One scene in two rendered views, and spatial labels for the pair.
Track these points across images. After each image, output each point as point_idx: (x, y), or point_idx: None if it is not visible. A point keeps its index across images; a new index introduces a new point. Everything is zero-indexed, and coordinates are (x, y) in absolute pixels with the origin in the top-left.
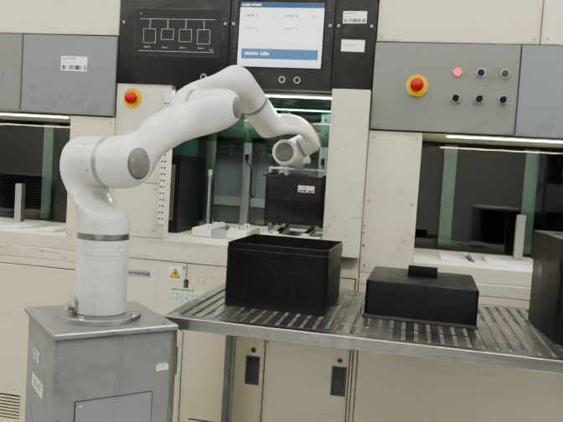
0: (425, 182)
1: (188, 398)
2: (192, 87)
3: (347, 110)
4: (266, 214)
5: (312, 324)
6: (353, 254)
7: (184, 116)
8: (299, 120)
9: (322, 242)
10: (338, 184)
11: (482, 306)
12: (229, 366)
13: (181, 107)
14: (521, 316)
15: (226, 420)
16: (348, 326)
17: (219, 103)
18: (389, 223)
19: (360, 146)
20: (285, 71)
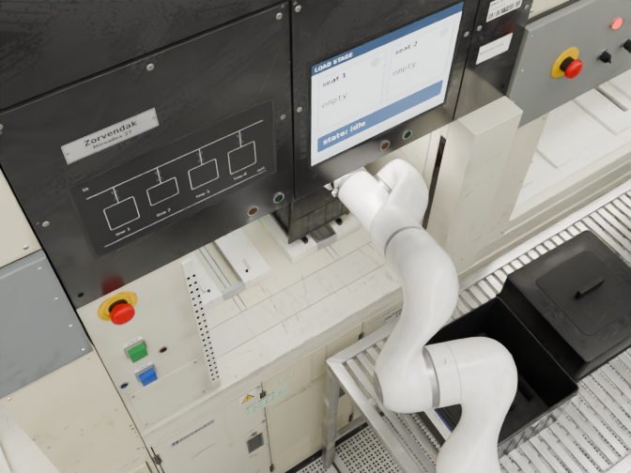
0: None
1: (280, 445)
2: (416, 365)
3: (489, 148)
4: (292, 236)
5: (584, 456)
6: (467, 267)
7: (498, 461)
8: (419, 188)
9: (477, 310)
10: (463, 224)
11: (572, 228)
12: (335, 411)
13: (490, 455)
14: (596, 212)
15: (333, 435)
16: (606, 431)
17: (514, 397)
18: (494, 209)
19: (496, 175)
20: (390, 132)
